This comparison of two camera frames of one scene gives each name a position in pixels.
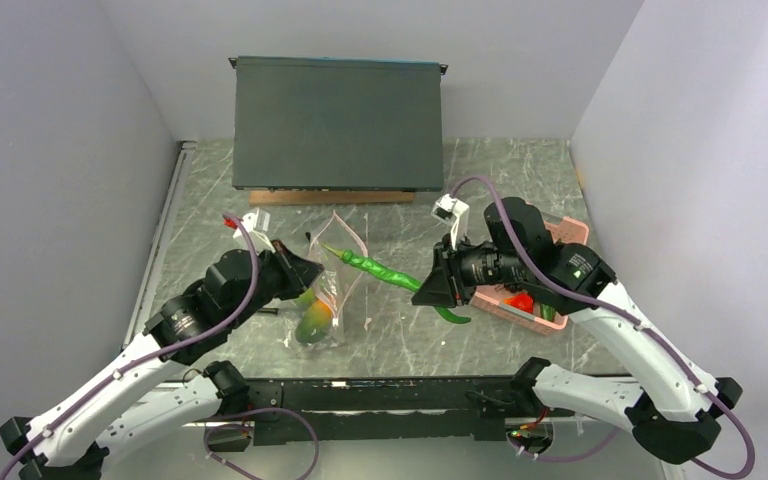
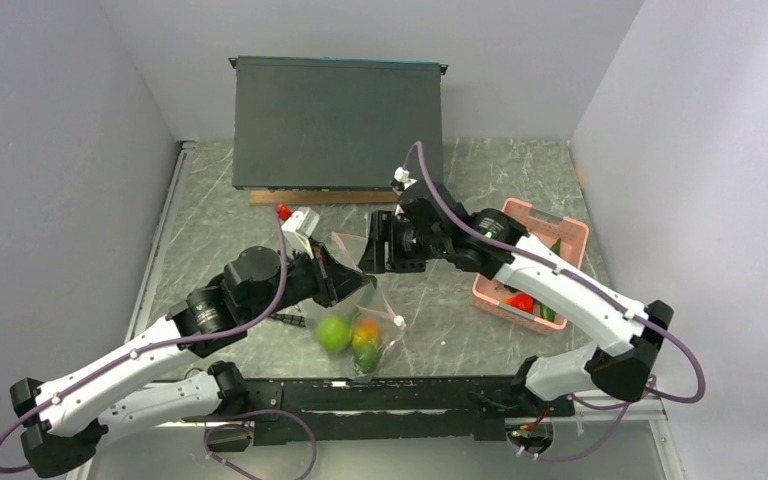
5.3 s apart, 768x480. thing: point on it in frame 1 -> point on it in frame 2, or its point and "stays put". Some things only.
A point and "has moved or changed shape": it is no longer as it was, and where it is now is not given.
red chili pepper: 521,300 stays put
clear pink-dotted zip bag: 317,322 has moved or changed shape
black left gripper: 306,271 -> 333,281
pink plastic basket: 492,300 stays put
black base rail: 312,411 stays put
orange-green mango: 313,322 -> 366,345
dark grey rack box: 337,124 stays put
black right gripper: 446,284 -> 385,226
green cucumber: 548,313 stays put
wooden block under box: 261,199 stays put
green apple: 306,299 has moved or changed shape
